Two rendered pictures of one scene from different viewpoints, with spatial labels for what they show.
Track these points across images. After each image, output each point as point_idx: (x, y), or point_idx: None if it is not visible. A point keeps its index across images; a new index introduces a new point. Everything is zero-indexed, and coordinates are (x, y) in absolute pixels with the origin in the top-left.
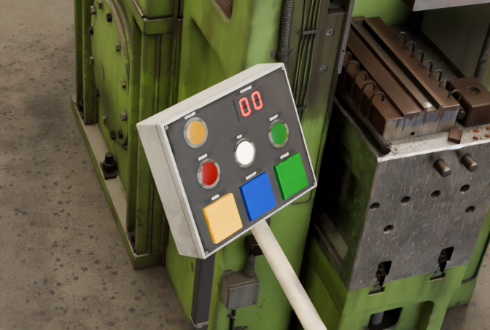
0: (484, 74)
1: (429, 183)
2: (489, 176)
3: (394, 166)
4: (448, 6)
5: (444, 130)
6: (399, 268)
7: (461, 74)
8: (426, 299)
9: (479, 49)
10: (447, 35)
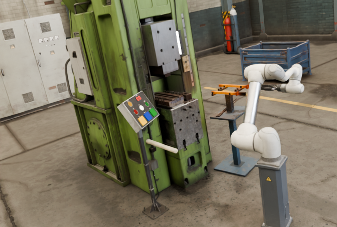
0: (186, 91)
1: (184, 115)
2: (197, 110)
3: (175, 111)
4: (170, 71)
5: (182, 102)
6: (187, 141)
7: None
8: (198, 150)
9: (182, 86)
10: (175, 89)
